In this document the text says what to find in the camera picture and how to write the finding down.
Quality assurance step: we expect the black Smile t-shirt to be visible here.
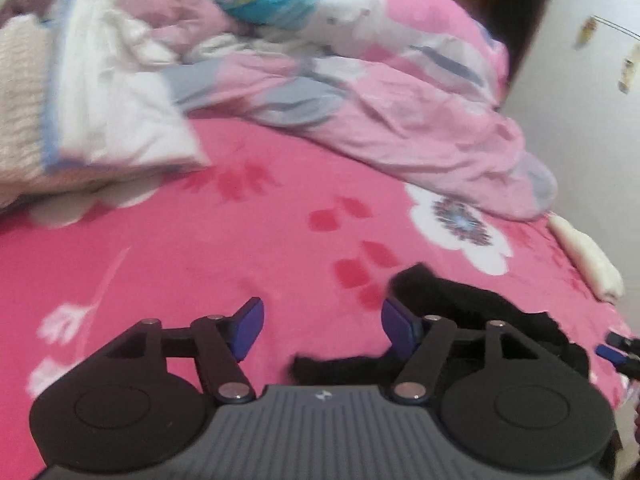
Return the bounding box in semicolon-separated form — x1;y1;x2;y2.
288;263;590;386

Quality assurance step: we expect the cream rolled towel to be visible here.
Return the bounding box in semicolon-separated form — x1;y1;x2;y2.
547;214;625;304

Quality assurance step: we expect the pink floral bed sheet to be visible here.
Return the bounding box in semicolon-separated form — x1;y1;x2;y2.
0;114;633;479

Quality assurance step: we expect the beige knitted pillow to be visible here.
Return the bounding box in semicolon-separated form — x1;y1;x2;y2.
0;14;64;207

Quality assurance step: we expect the white tote bag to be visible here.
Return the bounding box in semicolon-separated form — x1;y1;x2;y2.
42;0;209;171

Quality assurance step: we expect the light pink quilt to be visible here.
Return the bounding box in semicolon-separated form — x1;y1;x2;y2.
116;0;558;221

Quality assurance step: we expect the wall hook rack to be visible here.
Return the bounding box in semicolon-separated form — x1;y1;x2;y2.
573;14;639;96

